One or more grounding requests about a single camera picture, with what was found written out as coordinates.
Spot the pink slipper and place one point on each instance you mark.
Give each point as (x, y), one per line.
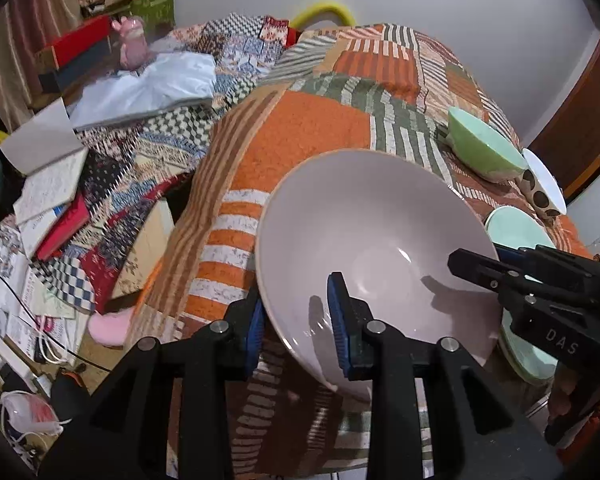
(111, 329)

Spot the striped brown curtain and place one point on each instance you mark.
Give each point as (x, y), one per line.
(25, 45)

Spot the red book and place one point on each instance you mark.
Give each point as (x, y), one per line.
(62, 230)

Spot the pink toy figure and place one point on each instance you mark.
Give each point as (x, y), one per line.
(132, 45)

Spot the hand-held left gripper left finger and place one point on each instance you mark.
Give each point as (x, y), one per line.
(252, 340)

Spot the green bowl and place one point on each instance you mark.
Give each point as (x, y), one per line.
(480, 142)

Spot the red box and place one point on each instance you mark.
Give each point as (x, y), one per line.
(77, 45)

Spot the scattered printed papers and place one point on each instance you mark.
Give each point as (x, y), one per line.
(15, 290)

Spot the wooden door frame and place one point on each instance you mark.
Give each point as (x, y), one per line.
(580, 120)

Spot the white notebook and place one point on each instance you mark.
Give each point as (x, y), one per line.
(50, 187)

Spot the pink bowl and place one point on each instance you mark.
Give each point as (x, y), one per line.
(380, 220)

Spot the white spotted bowl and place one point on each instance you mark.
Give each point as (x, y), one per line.
(545, 180)

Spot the checkered patchwork quilt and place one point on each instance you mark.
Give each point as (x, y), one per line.
(145, 160)

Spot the person's right hand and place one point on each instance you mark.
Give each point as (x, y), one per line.
(561, 400)

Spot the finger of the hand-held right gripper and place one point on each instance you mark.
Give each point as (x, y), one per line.
(535, 259)
(485, 270)

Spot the white power strip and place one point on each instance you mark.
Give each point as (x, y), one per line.
(15, 365)

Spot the striped patchwork blanket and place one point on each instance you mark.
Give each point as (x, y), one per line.
(310, 125)

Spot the yellow foam tube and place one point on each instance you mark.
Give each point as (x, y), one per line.
(325, 10)

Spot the green plate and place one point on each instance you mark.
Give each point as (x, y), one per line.
(515, 227)

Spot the red and white plastic bag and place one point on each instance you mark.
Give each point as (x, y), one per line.
(27, 410)

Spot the white cloth sheet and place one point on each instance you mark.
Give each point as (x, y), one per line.
(150, 87)

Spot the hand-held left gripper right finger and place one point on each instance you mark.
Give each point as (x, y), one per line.
(337, 330)

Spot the green box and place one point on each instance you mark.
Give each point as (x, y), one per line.
(155, 5)

